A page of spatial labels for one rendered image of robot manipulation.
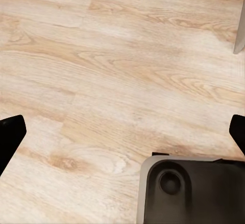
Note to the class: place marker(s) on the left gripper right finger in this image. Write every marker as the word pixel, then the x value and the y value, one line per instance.
pixel 237 131

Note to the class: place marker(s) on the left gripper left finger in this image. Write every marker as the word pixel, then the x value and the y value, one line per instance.
pixel 12 132

